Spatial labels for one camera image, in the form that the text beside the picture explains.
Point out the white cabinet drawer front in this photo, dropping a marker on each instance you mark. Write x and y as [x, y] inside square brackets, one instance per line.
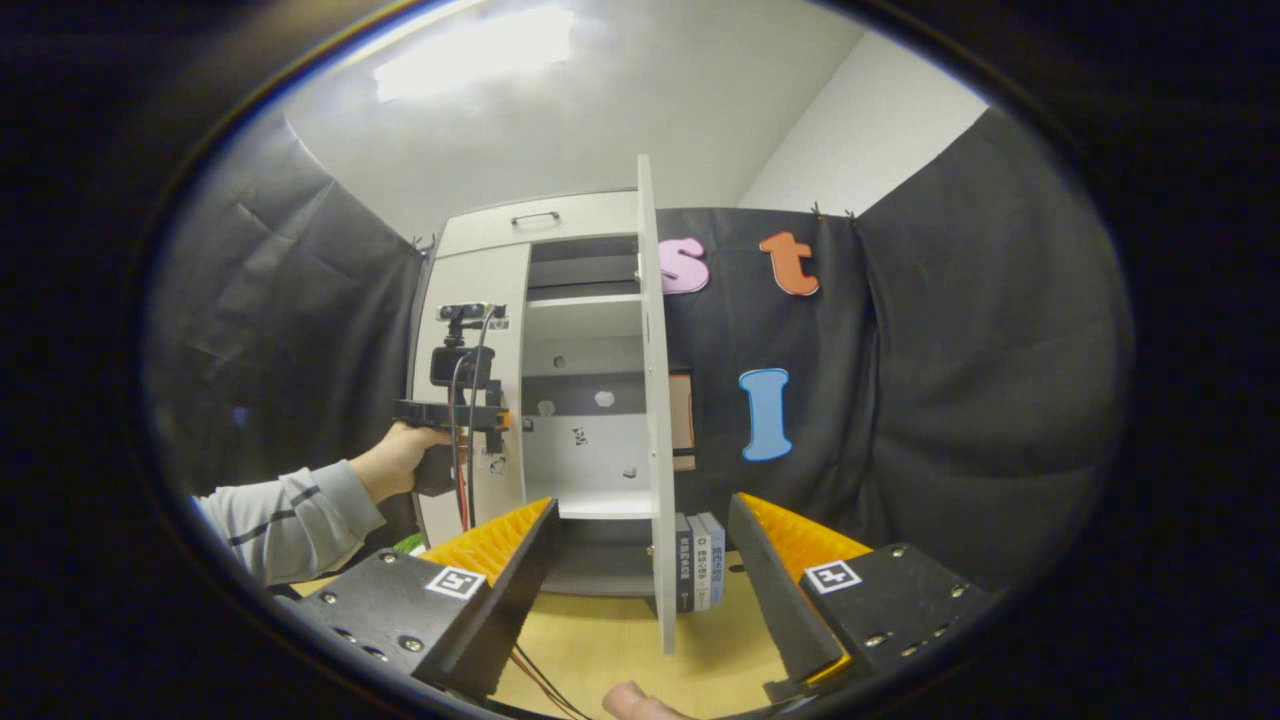
[590, 215]

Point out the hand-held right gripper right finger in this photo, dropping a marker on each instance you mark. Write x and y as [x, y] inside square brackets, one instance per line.
[775, 600]

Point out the white double-door shoe cabinet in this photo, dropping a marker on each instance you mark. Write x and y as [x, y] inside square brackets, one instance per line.
[590, 450]

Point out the green watermelon toy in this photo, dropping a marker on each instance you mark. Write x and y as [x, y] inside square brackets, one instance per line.
[410, 545]

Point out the pale blue book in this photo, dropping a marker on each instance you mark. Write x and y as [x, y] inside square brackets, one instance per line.
[716, 550]

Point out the dark grey book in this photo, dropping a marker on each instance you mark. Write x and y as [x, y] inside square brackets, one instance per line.
[684, 570]

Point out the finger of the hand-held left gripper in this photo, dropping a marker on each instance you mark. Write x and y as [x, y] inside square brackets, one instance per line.
[500, 420]

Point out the black backdrop cloth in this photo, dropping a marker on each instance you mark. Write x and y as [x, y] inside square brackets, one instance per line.
[950, 350]

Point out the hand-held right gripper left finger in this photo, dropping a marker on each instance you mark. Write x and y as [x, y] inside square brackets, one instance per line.
[510, 610]

